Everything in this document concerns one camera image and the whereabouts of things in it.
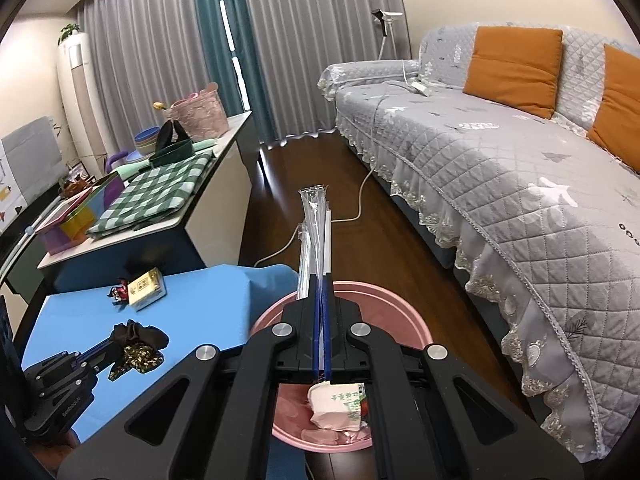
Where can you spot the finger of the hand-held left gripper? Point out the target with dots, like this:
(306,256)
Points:
(90,377)
(97,349)

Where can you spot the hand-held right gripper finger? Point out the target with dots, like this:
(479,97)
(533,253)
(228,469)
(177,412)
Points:
(327,330)
(315,330)

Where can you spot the black floral wrapper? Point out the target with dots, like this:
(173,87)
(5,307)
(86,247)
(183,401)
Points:
(140,347)

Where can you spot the pink plastic basin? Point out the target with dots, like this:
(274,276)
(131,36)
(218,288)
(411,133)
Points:
(395,315)

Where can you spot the white packet green print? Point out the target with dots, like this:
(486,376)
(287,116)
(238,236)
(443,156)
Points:
(332,405)

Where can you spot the clear plastic sleeve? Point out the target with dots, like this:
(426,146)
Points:
(314,240)

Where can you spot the person's left hand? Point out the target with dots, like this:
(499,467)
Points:
(55,455)

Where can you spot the black red snack wrapper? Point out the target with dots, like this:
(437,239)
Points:
(120,292)

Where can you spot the small yellow carton box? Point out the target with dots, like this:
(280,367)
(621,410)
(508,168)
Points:
(146,289)

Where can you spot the dark cabinet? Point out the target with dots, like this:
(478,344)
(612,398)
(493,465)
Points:
(22,280)

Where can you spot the colourful box pink lid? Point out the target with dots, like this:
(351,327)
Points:
(75,225)

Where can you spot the white rod blue tip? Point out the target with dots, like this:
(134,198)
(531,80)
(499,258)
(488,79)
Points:
(20,245)

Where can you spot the white top coffee table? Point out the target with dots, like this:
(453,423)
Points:
(215,210)

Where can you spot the green checked cloth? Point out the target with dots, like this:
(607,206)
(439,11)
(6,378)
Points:
(155,195)

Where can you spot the mint green folded cloth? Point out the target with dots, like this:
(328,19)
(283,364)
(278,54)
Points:
(135,166)

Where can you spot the purple plastic container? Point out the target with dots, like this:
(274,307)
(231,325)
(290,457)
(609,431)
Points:
(112,162)

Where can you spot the grey printed dust cover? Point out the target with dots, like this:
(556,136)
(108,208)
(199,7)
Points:
(32,160)

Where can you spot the stack of coloured bowls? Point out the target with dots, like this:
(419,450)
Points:
(145,141)

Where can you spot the grey quilted sofa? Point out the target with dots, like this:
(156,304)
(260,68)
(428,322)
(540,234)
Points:
(490,185)

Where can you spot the pink lace basket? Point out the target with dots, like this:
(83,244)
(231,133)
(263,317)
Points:
(200,115)

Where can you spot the white tower air conditioner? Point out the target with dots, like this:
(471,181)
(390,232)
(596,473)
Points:
(80,100)

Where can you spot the small yellow brown ornament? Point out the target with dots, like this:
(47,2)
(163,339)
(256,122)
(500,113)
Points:
(159,106)

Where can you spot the white power strip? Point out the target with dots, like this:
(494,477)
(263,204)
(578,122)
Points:
(421,87)

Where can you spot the grey curtain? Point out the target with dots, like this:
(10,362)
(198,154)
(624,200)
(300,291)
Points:
(320,15)
(145,45)

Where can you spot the white floor lamp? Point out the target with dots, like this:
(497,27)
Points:
(384,25)

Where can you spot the teal curtain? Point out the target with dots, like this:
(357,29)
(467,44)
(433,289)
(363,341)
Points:
(212,35)

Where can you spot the potted green plant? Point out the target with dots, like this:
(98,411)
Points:
(69,32)

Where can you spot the orange cushion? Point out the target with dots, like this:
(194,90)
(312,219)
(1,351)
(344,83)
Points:
(515,70)
(620,110)

